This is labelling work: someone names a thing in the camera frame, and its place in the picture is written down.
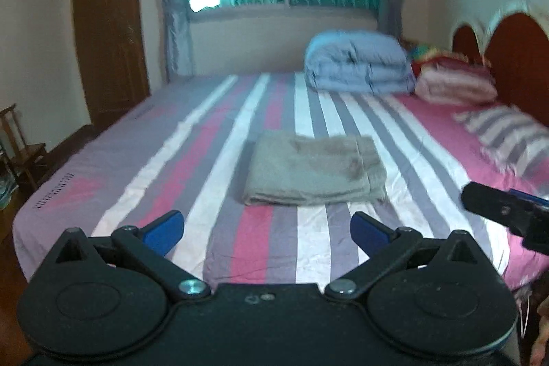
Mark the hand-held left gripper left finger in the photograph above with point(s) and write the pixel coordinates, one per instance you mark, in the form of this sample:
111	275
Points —
165	231

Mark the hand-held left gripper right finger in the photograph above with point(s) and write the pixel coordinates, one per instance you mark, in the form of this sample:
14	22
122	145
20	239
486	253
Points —
368	235

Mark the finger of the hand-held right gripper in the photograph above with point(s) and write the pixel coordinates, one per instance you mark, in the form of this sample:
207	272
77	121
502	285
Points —
489	203
527	196

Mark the grey towel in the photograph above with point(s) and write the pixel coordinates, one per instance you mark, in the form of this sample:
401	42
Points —
313	168

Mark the grey striped pillow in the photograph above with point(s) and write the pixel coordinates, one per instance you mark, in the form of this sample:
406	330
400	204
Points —
510	134

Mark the striped pink bed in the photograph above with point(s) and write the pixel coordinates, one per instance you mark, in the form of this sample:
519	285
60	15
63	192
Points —
223	143

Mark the folded pink striped blanket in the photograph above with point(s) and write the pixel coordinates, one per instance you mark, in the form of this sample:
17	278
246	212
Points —
454	85

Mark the red wooden headboard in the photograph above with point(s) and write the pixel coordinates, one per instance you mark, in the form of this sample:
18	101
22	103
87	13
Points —
514	61

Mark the dark wooden chair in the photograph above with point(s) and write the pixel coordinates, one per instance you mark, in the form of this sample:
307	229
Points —
23	156

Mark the colourful cloth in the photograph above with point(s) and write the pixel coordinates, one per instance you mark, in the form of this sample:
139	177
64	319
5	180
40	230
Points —
424	53

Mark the folded blue duvet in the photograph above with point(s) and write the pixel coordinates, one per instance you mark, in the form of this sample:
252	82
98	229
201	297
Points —
356	61

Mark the brown wooden wardrobe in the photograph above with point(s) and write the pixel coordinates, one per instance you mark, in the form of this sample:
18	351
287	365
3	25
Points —
109	27

